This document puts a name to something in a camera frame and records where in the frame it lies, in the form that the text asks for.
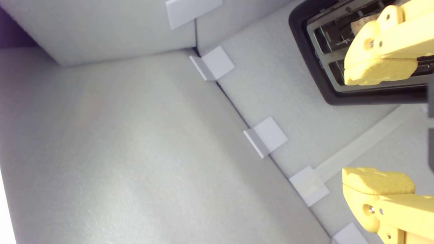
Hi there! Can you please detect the white wall clip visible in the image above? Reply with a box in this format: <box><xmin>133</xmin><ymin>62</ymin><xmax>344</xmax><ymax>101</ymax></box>
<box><xmin>331</xmin><ymin>222</ymin><xmax>370</xmax><ymax>244</ymax></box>
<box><xmin>165</xmin><ymin>0</ymin><xmax>223</xmax><ymax>31</ymax></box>
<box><xmin>189</xmin><ymin>46</ymin><xmax>235</xmax><ymax>82</ymax></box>
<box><xmin>243</xmin><ymin>117</ymin><xmax>289</xmax><ymax>159</ymax></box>
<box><xmin>289</xmin><ymin>165</ymin><xmax>330</xmax><ymax>207</ymax></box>

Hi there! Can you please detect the black two-slot toaster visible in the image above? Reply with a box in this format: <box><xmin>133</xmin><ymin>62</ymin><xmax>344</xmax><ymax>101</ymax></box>
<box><xmin>288</xmin><ymin>0</ymin><xmax>434</xmax><ymax>106</ymax></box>

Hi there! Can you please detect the brown bread slice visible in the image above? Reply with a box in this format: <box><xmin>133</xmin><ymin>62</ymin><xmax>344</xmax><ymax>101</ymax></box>
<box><xmin>351</xmin><ymin>14</ymin><xmax>378</xmax><ymax>36</ymax></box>

